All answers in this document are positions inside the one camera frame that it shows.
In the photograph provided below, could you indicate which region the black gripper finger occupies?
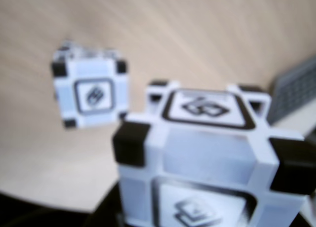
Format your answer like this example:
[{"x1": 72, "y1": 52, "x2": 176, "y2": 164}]
[{"x1": 85, "y1": 184, "x2": 125, "y2": 227}]

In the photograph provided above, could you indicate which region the white cube heart symbol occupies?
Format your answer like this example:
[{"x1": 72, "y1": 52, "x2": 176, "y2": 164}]
[{"x1": 111, "y1": 79, "x2": 316, "y2": 227}]

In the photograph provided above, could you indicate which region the white cube zigzag symbol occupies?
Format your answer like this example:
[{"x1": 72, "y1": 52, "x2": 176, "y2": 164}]
[{"x1": 51, "y1": 40, "x2": 129, "y2": 131}]

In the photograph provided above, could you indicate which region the grey grille panel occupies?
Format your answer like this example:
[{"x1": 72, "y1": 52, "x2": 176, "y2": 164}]
[{"x1": 268, "y1": 56, "x2": 316, "y2": 125}]

